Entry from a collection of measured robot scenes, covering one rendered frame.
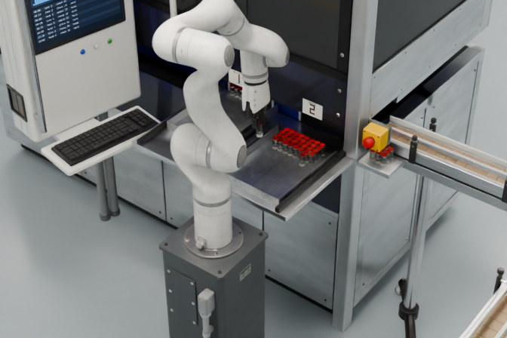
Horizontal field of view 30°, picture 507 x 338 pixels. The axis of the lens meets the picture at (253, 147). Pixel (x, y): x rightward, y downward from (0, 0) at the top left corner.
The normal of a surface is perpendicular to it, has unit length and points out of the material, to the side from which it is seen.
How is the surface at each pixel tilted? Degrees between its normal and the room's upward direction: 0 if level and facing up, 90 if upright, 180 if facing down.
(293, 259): 90
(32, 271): 0
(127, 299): 0
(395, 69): 90
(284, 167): 0
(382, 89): 90
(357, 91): 90
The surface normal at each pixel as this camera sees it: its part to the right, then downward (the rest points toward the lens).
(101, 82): 0.66, 0.44
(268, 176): 0.00, -0.81
